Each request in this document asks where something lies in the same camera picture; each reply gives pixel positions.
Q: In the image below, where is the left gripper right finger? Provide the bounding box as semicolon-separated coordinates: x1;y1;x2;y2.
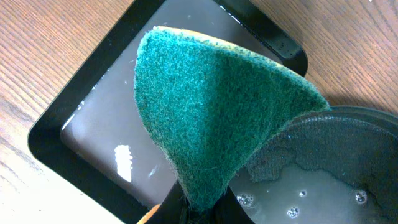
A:
213;187;254;224

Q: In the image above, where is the rectangular black tray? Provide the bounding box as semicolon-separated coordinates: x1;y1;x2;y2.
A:
28;0;308;223

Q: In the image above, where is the round black serving tray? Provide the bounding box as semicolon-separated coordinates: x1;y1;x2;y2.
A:
229;106;397;223

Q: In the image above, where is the green and yellow sponge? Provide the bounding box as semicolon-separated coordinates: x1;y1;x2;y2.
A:
134;26;330;212

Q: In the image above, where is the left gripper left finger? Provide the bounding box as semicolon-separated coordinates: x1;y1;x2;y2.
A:
137;182;188;224

